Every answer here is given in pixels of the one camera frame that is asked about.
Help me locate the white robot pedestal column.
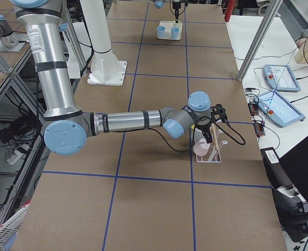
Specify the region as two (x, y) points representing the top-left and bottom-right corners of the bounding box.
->
(81, 0), (127, 86)

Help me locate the far teach pendant tablet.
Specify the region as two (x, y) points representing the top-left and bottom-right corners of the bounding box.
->
(263, 64), (301, 93)

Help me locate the white wire cup rack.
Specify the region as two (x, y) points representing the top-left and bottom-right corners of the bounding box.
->
(194, 125), (228, 163)

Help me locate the blue plastic cup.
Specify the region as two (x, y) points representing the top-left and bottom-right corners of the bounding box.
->
(170, 27), (180, 40)
(156, 26), (165, 39)

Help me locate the cream plastic tray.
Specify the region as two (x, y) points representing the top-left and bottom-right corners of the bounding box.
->
(158, 20), (183, 41)

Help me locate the white perforated basket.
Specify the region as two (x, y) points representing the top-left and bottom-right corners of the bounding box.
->
(0, 201), (31, 250)

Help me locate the black laptop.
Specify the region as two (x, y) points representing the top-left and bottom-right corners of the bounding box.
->
(260, 136), (308, 242)

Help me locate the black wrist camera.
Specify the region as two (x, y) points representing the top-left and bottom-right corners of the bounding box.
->
(211, 104), (228, 123)

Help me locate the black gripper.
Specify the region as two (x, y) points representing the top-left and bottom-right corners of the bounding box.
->
(197, 117), (212, 143)
(172, 0), (188, 22)

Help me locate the teach pendant tablet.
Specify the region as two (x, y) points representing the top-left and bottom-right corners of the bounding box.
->
(256, 90), (305, 128)
(263, 64), (301, 93)

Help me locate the near teach pendant tablet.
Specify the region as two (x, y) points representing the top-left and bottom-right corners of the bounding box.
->
(256, 90), (305, 128)

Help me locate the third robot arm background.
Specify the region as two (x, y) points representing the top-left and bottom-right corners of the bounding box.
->
(0, 14), (27, 52)

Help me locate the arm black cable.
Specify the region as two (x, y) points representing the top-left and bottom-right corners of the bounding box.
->
(122, 115), (246, 152)

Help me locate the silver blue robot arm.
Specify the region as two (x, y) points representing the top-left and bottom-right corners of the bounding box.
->
(13, 1), (212, 155)
(153, 0), (188, 23)

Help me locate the aluminium frame post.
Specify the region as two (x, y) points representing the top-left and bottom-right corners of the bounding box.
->
(236, 0), (283, 82)

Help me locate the pink plastic cup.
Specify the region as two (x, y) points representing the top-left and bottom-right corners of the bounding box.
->
(193, 138), (210, 156)

